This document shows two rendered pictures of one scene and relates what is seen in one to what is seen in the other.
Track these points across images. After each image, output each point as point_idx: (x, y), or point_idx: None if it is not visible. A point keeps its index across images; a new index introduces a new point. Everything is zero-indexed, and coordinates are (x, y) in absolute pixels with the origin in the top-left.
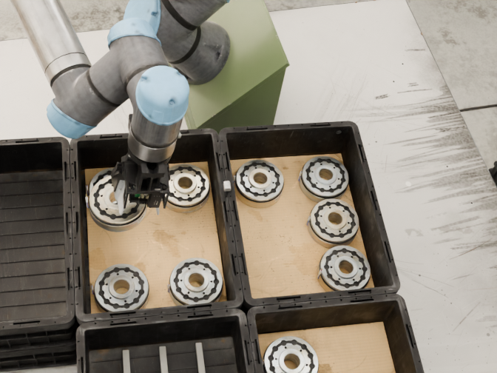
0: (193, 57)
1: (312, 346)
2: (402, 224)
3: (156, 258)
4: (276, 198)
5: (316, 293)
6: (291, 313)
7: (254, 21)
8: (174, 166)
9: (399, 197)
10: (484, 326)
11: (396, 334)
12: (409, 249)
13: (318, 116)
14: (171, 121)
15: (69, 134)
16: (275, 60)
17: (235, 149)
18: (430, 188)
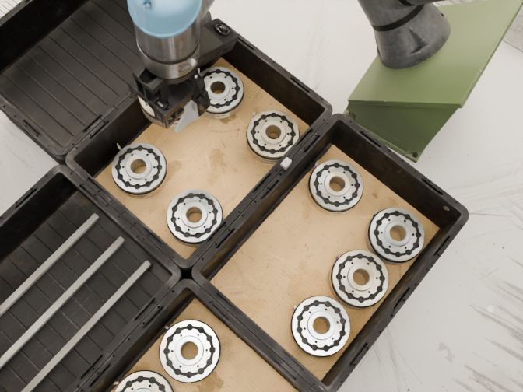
0: (391, 33)
1: (227, 355)
2: (444, 336)
3: (194, 170)
4: (334, 212)
5: (254, 323)
6: (219, 316)
7: (478, 43)
8: (281, 112)
9: (468, 312)
10: None
11: None
12: (424, 361)
13: (475, 180)
14: (149, 30)
15: None
16: (454, 92)
17: (344, 141)
18: (507, 331)
